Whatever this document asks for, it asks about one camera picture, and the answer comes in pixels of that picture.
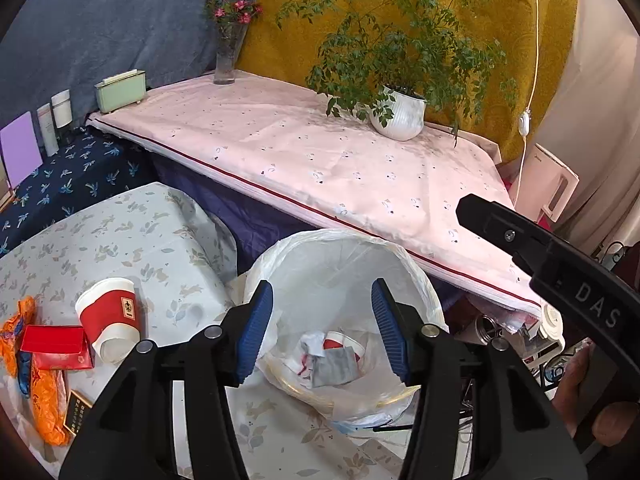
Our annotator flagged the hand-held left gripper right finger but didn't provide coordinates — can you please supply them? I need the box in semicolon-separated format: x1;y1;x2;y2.
370;278;589;480

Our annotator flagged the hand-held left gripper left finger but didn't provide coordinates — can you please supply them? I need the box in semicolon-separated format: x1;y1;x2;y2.
59;280;275;480

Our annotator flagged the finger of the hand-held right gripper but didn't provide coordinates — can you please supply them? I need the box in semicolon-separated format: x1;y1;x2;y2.
456;193;557;272

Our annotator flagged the waste bin with white liner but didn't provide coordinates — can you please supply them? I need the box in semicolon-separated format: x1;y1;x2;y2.
242;228;448;433

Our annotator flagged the red and white paper cup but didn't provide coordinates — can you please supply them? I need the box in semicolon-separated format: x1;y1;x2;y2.
75;276;146;363

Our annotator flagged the small black gold-framed card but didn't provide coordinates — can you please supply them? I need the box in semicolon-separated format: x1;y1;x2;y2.
62;389;95;433

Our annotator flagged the red cardboard box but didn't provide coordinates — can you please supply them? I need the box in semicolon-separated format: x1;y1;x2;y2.
21;325;96;371

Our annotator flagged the orange plastic bag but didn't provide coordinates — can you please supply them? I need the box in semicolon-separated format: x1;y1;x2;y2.
0;296;71;447

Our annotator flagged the blue plastic wrapper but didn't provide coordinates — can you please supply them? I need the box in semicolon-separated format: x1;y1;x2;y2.
15;350;34;397

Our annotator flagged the person's right hand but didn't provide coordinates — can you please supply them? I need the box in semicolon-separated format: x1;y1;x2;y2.
552;347;640;448

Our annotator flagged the white round appliance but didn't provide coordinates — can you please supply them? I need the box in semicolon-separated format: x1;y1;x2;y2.
540;302;566;351

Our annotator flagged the pink appliance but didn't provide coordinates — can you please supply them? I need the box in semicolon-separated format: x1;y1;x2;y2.
515;142;581;223

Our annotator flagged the crumpled white grey wrapper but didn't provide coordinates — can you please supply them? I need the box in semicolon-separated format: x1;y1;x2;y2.
299;330;367;389

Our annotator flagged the clear plastic bag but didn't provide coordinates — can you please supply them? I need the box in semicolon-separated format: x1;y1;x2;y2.
495;305;543;336

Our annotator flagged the stainless steel flask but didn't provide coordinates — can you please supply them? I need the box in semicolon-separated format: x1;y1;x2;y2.
462;312;506;348

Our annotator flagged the purple cloth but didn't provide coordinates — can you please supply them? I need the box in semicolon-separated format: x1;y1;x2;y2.
150;155;416;281

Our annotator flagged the green plant in white pot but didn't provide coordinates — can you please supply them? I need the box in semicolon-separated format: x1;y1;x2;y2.
276;0;518;148

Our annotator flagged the cream curtain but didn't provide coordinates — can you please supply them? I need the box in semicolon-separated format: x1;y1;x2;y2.
540;0;640;256

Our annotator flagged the light leaf-print tablecloth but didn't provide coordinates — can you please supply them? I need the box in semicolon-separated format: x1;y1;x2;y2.
0;182;411;480

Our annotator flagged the pink printed tablecloth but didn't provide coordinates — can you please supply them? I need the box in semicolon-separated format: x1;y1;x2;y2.
85;71;543;318

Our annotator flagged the dark blue floral cloth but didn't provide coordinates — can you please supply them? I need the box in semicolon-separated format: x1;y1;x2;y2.
0;127;156;256

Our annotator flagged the glass vase with pink flowers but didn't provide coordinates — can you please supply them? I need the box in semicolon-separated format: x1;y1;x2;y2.
202;0;263;86

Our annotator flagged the pale green tissue box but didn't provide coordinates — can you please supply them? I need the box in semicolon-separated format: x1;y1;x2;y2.
94;68;148;113

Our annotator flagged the slim white cosmetic tube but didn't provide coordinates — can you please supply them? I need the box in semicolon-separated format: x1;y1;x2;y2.
36;104;60;156

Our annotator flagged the wide white cosmetic bottle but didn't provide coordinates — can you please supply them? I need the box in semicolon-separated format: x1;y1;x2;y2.
51;90;73;129

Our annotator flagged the purple card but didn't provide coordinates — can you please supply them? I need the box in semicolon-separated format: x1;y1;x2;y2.
0;111;43;188

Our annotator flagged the blue-grey curtain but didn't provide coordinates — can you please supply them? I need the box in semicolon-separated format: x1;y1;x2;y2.
0;0;263;131

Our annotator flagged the white cable with switch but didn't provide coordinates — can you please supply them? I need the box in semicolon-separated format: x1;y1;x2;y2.
515;0;543;201

